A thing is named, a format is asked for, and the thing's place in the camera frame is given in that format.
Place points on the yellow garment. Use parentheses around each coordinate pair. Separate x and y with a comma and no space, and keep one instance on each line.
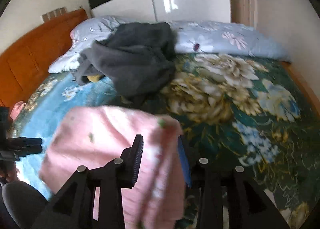
(94,78)

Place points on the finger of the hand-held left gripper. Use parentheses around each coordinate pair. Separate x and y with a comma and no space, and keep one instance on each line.
(28,150)
(27,141)

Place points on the blue floral blanket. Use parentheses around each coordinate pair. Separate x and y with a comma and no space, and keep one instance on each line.
(237,109)

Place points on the person's left hand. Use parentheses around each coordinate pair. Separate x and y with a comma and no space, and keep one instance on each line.
(10,172)

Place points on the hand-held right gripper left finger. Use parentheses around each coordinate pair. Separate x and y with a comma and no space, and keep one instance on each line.
(138,161)

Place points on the light blue floral quilt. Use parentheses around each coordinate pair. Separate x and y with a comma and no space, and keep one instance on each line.
(225,36)

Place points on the wooden bed headboard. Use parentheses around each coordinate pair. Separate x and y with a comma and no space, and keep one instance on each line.
(32,54)

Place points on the cardboard strip behind headboard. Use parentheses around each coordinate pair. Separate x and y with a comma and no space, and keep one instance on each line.
(53,14)

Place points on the pink checked cloth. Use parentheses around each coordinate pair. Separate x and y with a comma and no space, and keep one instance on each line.
(18,109)

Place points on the dark grey garment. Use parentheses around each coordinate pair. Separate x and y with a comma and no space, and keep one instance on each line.
(135,56)

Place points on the wooden bed side rail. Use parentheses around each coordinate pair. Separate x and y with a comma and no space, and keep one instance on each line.
(302,86)

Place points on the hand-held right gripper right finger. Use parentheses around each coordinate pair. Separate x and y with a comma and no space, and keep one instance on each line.
(183,161)

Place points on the pink fleece garment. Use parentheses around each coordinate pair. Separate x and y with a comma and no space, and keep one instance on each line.
(105,139)

